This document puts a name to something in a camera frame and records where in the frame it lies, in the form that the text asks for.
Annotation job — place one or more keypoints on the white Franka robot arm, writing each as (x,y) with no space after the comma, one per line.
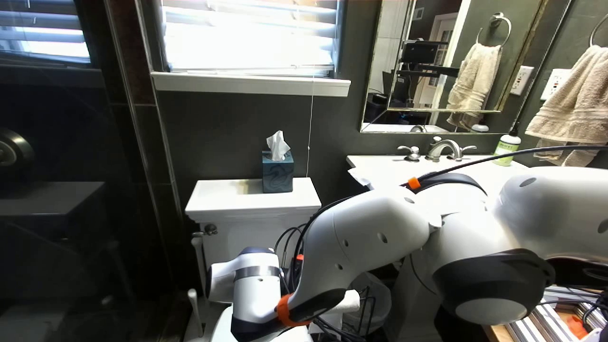
(366,240)

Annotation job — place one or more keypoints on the blue tissue box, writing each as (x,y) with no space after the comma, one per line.
(277,174)

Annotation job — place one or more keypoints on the white toilet tank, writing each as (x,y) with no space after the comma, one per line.
(220,215)

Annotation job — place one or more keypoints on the white window sill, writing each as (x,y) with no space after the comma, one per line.
(252,84)

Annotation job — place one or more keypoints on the chrome flush lever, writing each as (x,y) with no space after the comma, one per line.
(210,229)

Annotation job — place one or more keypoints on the chrome faucet spout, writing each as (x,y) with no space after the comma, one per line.
(437,151)

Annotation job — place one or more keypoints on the white window blinds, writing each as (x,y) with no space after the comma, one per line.
(252,39)
(43,31)

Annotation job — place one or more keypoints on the white water supply line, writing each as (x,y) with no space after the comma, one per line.
(201,278)

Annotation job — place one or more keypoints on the green soap bottle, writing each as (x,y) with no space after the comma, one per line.
(505,153)

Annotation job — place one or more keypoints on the wooden box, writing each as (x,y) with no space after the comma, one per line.
(499,333)

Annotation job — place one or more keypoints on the beige hanging towel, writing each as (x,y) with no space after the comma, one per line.
(575,101)

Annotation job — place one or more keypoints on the black round knob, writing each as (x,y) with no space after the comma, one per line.
(11,155)

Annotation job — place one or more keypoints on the small red object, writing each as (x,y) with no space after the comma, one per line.
(573,324)

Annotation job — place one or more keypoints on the wall mirror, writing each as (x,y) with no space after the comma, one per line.
(404,63)

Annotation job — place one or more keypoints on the white wall outlet plate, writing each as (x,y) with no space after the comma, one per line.
(556,79)

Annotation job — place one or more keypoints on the aluminium frame rails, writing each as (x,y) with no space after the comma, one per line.
(537,326)

